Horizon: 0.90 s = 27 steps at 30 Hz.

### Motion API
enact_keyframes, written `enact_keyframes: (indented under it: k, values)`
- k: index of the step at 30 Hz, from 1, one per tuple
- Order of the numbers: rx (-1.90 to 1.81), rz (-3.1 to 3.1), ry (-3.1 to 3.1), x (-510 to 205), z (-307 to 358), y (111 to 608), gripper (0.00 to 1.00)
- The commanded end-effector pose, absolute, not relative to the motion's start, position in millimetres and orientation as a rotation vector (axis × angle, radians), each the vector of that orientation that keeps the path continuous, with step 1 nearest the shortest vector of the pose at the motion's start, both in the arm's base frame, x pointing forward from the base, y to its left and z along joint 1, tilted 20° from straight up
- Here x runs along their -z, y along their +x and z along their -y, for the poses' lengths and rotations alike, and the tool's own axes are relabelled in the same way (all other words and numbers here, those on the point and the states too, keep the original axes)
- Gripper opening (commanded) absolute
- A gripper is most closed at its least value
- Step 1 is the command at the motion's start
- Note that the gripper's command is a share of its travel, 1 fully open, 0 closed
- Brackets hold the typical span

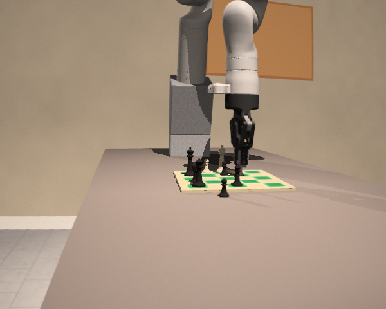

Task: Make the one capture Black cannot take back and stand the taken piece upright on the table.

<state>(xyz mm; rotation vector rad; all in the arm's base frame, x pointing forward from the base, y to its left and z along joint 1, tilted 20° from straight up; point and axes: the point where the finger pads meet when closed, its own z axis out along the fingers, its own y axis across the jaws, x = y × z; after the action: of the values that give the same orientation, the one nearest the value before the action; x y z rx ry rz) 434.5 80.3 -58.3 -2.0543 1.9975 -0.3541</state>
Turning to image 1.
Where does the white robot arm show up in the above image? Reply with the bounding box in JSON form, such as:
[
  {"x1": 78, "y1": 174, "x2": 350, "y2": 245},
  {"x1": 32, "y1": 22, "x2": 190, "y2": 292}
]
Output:
[{"x1": 177, "y1": 0, "x2": 268, "y2": 95}]

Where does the white king chess piece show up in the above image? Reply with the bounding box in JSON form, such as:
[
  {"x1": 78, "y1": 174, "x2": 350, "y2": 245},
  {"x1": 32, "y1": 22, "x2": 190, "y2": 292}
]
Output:
[{"x1": 216, "y1": 146, "x2": 225, "y2": 173}]

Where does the green and cream chessboard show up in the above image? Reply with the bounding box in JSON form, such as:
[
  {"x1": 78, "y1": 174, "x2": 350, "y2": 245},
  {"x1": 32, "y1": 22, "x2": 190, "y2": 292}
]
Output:
[{"x1": 174, "y1": 170, "x2": 296, "y2": 193}]

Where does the white pawn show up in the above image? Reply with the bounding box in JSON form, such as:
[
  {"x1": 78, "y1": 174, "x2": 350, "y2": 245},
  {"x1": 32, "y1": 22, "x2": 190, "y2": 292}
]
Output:
[{"x1": 203, "y1": 159, "x2": 210, "y2": 173}]

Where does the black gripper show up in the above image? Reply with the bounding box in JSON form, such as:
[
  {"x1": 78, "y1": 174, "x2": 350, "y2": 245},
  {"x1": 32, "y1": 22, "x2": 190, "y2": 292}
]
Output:
[{"x1": 225, "y1": 94, "x2": 259, "y2": 167}]

